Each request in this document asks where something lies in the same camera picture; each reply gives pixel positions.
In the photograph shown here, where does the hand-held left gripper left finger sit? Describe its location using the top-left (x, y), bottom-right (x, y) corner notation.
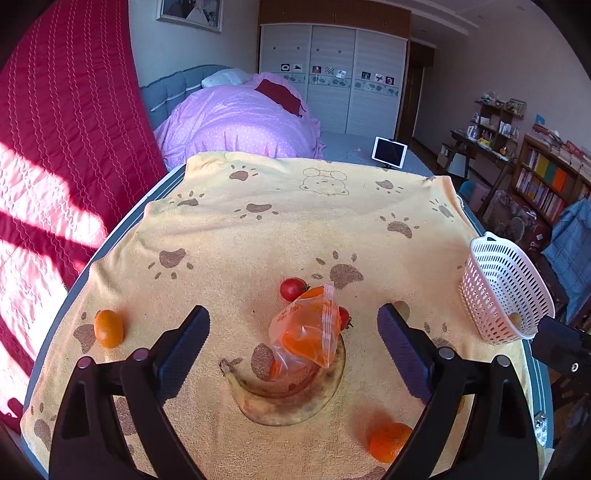
top-left (50, 305), bottom-right (211, 480)

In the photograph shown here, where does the framed wall photo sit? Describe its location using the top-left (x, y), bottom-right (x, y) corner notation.
top-left (156, 0), bottom-right (223, 34)

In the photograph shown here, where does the grey mattress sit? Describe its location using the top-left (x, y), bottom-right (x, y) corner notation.
top-left (318, 131), bottom-right (435, 178)

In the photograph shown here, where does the teal bin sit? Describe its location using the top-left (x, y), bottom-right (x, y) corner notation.
top-left (459, 181), bottom-right (491, 205)

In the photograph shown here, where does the brown furry throw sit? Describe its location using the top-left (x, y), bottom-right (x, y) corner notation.
top-left (482, 191), bottom-right (551, 246)

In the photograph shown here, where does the wooden chair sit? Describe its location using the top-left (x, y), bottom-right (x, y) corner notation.
top-left (524, 240), bottom-right (575, 324)

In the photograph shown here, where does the clear bag of oranges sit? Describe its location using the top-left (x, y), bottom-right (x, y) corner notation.
top-left (268, 283), bottom-right (342, 384)

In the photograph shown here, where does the white storage box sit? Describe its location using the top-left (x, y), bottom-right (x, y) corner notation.
top-left (438, 143), bottom-right (468, 177)

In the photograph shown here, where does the wooden desk shelf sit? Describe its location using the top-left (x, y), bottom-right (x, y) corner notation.
top-left (475, 98), bottom-right (527, 141)

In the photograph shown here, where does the pink dotted duvet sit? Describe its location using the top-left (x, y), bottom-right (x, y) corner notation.
top-left (153, 71), bottom-right (325, 169)

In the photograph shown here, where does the yellow paw print towel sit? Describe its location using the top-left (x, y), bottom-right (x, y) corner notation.
top-left (21, 151), bottom-right (543, 480)

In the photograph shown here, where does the stack of books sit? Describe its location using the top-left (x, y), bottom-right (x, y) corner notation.
top-left (525, 121), bottom-right (591, 175)

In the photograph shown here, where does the dark red cloth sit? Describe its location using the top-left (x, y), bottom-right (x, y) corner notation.
top-left (255, 78), bottom-right (306, 117)

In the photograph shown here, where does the white pillow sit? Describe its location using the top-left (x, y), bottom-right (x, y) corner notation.
top-left (202, 68), bottom-right (251, 88)

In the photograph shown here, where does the wooden bookshelf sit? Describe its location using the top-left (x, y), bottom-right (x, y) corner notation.
top-left (509, 134), bottom-right (591, 228)

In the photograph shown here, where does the blue padded headboard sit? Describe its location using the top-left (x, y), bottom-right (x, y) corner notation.
top-left (140, 65), bottom-right (252, 127)

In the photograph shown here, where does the brown wooden door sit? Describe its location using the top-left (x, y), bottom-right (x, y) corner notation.
top-left (401, 41), bottom-right (435, 141)

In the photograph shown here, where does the orange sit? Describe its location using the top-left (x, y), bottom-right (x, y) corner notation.
top-left (93, 309), bottom-right (125, 349)
top-left (368, 422), bottom-right (413, 463)

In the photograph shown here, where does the white tablet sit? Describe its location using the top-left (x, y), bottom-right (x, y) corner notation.
top-left (373, 137), bottom-right (408, 168)

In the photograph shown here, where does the red quilted blanket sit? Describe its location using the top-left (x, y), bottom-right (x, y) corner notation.
top-left (0, 0), bottom-right (169, 435)

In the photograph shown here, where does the dark wooden desk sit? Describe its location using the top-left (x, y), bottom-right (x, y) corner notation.
top-left (450, 129), bottom-right (514, 197)

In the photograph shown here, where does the ripe banana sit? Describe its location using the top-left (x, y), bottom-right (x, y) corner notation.
top-left (218, 339), bottom-right (348, 428)

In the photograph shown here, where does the blue checked blanket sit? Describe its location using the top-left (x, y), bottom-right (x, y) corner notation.
top-left (542, 198), bottom-right (591, 320)

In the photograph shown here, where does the white plastic basket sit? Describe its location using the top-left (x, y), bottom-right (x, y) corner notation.
top-left (458, 234), bottom-right (556, 346)

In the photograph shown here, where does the teal striped sheet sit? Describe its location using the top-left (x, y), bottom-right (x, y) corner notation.
top-left (22, 164), bottom-right (555, 478)

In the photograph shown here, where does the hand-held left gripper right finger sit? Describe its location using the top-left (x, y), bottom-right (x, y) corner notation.
top-left (377, 303), bottom-right (541, 480)

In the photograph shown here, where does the white sliding door wardrobe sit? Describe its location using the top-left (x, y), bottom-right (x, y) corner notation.
top-left (257, 0), bottom-right (411, 139)

